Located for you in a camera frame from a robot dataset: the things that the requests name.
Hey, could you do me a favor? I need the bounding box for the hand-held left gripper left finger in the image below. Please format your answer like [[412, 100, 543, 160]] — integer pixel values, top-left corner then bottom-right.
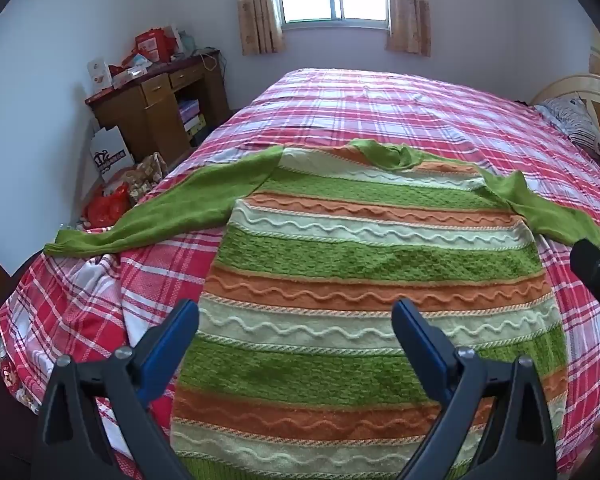
[[32, 299, 201, 480]]

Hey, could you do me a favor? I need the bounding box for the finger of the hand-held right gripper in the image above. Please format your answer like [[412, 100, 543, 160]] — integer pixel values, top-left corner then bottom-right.
[[569, 239, 600, 361]]

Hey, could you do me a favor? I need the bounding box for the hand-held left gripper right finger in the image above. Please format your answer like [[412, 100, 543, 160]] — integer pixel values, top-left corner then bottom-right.
[[391, 299, 561, 480]]

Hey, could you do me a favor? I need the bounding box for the green striped knit sweater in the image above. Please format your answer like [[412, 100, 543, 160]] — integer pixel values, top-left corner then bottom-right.
[[44, 139, 600, 480]]

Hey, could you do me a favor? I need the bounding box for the red plastic bag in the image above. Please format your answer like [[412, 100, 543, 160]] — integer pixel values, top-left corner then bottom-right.
[[82, 182, 131, 228]]

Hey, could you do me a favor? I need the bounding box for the striped pillow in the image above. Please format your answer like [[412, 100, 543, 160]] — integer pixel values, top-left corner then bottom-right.
[[535, 96, 600, 171]]

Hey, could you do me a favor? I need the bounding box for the floral patterned bag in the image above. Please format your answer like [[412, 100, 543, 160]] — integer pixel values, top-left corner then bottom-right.
[[130, 152, 168, 196]]

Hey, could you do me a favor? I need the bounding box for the light wooden headboard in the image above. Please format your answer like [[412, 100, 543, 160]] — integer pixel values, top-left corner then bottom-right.
[[530, 42, 600, 171]]

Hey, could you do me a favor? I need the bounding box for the white paper bag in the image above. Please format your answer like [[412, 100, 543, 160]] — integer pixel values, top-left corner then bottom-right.
[[90, 126, 135, 183]]

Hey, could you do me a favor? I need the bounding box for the stack of boxes under desk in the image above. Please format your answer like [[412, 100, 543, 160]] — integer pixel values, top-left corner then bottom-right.
[[177, 100, 208, 136]]

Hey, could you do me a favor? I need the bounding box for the brown wooden desk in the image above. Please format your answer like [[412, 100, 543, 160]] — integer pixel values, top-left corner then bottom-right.
[[85, 50, 231, 163]]

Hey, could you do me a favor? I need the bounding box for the bed with red plaid sheet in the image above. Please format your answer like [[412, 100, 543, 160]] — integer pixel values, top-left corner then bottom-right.
[[0, 67, 600, 480]]

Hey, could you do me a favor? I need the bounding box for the white box with red print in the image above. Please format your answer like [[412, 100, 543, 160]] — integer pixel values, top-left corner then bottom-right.
[[86, 57, 113, 96]]

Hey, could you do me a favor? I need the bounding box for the red gift box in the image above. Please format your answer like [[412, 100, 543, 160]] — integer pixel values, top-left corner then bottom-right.
[[135, 27, 176, 63]]

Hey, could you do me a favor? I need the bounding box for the beige patterned curtain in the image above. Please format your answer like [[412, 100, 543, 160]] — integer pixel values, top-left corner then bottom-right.
[[385, 0, 432, 57], [236, 0, 286, 56]]

